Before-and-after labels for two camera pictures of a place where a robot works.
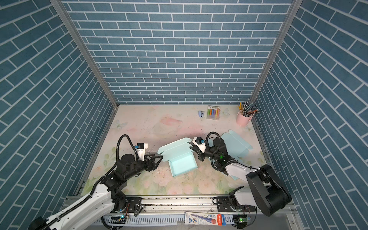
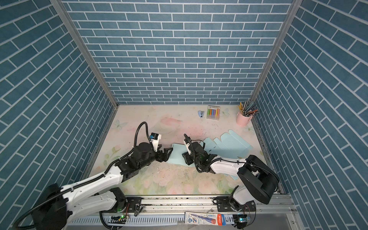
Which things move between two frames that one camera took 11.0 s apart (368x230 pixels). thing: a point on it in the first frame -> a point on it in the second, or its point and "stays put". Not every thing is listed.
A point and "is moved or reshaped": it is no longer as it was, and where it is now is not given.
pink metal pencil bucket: [243, 120] stays put
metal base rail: [190, 205] stays put
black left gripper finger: [152, 161] -> [164, 156]
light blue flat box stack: [236, 146] stays put
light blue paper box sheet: [180, 155] is moved or reshaped
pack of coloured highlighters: [213, 112] stays put
